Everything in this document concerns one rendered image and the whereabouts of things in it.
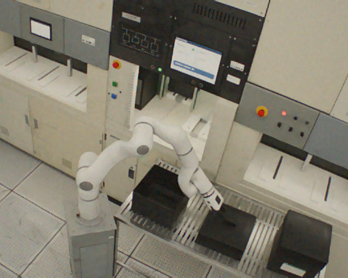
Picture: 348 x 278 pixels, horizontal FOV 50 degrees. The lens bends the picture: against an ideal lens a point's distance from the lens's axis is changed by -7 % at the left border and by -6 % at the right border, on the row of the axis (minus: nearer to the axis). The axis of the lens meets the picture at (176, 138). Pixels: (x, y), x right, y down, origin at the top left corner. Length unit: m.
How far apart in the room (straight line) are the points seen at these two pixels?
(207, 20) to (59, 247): 2.03
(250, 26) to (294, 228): 1.13
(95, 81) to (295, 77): 1.33
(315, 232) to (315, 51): 1.01
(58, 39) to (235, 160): 1.44
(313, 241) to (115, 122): 1.55
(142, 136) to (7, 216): 1.85
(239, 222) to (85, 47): 1.48
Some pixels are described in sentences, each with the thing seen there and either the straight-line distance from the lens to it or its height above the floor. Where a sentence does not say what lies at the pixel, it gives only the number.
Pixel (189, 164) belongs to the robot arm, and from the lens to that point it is 1.99.
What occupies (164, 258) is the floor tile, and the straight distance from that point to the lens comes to 3.13.
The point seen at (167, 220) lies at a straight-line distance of 2.30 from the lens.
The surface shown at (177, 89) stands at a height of 0.98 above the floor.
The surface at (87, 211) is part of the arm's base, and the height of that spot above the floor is 0.86.
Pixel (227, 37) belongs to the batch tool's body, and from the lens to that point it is 2.12.
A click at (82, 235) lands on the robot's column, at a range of 2.32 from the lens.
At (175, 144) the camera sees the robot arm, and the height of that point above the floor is 1.40.
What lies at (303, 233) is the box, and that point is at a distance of 2.27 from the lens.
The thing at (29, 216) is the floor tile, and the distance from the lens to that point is 3.36.
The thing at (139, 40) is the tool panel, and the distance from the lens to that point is 2.37.
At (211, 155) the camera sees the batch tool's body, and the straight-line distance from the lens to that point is 2.49.
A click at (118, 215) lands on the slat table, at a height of 0.76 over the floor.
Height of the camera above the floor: 2.66
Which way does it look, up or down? 40 degrees down
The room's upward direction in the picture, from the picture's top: 12 degrees clockwise
